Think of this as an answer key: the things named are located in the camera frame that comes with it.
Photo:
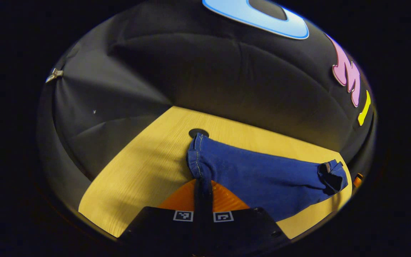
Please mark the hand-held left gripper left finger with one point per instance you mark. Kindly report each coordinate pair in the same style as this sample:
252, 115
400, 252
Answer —
199, 214

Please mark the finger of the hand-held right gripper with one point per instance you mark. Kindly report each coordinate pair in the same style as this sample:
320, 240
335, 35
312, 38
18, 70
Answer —
358, 180

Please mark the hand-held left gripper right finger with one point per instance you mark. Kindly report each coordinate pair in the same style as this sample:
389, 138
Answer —
208, 214

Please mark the blue denim jeans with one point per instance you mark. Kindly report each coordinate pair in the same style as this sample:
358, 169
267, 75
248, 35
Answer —
262, 178

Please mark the black backdrop cloth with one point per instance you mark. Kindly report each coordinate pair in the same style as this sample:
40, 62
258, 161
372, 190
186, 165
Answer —
227, 78

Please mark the silver metal clip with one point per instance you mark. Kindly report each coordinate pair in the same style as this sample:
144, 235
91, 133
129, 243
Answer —
54, 75

